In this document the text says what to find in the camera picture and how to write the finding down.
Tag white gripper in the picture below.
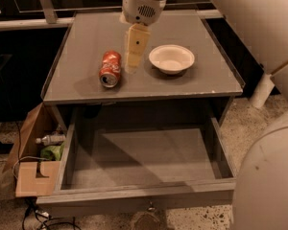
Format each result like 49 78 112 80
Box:
122 0 167 74

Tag red coke can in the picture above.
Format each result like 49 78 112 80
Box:
99 51 121 88

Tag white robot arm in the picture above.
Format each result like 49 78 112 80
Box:
210 0 288 230

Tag open grey top drawer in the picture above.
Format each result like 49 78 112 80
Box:
37 108 237 217

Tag white bowl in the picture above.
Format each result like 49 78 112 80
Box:
149 45 195 75

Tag grey cabinet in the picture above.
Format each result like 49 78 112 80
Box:
40 10 246 136

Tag clear plastic bottle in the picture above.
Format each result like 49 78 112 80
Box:
36 134 65 146

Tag green plastic bag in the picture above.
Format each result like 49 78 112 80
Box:
40 144 64 161

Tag brown cardboard box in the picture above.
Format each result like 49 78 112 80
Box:
4 103 60 197

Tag metal railing frame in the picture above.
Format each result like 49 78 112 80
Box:
0 0 288 33

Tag black cables on floor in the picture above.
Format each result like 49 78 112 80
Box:
20 197 83 230

